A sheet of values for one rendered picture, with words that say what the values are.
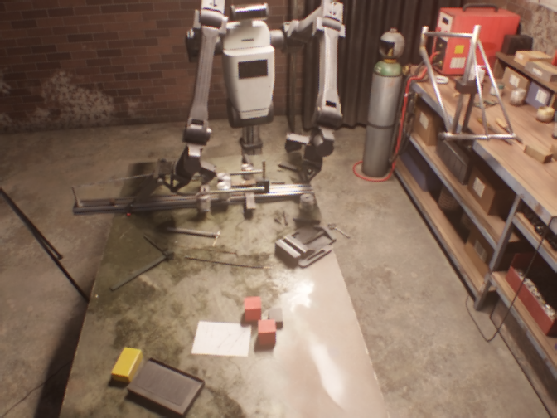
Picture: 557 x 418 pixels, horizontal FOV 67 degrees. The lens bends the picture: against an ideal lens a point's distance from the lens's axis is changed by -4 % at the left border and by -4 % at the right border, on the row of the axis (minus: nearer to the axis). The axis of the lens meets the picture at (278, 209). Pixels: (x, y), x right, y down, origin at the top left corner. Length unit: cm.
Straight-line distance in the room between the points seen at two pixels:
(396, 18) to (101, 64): 262
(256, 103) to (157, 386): 142
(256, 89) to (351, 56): 201
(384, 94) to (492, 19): 86
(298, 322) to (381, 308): 130
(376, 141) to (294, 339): 238
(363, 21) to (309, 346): 312
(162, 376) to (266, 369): 26
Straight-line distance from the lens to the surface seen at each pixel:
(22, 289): 295
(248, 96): 213
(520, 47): 343
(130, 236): 161
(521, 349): 247
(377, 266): 275
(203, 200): 158
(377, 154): 345
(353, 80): 407
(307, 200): 162
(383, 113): 330
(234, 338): 123
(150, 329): 129
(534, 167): 236
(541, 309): 226
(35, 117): 478
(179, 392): 113
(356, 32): 396
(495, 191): 247
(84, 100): 456
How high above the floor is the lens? 186
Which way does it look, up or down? 36 degrees down
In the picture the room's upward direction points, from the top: straight up
